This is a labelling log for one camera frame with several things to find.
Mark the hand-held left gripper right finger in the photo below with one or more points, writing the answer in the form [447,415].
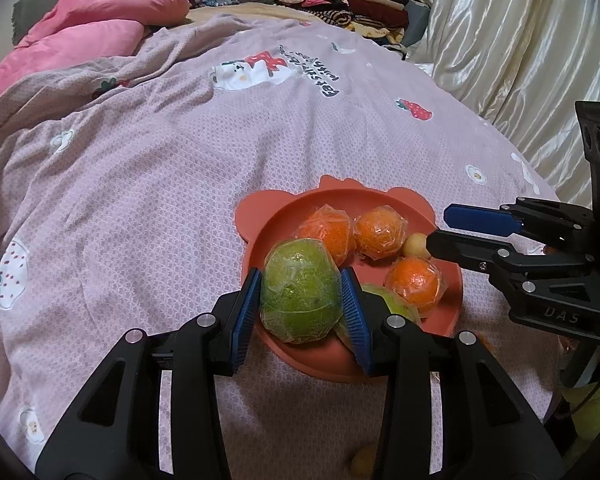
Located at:
[355,320]

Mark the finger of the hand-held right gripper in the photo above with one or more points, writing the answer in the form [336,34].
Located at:
[460,247]
[480,217]

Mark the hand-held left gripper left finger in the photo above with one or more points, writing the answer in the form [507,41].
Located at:
[245,315]

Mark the plastic-wrapped green fruit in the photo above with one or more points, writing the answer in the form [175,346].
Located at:
[300,295]
[395,305]

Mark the plastic-wrapped orange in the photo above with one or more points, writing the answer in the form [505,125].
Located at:
[380,232]
[330,232]
[414,285]

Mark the red bear-shaped bowl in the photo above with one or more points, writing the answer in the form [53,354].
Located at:
[280,230]

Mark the pink printed blanket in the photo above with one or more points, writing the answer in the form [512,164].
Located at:
[155,185]

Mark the cream satin curtain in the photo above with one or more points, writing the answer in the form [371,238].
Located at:
[505,35]

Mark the yellow-green garment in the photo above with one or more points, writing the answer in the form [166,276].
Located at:
[595,410]

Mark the grey-blue cloth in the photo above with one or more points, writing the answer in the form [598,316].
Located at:
[417,20]

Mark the pile of folded clothes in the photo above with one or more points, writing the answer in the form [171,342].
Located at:
[355,5]

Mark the beige bed sheet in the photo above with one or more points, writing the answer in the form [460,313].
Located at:
[250,10]

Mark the dark patterned cloth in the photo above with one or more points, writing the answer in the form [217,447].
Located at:
[210,0]

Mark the pink quilt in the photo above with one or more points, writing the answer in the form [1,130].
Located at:
[80,35]

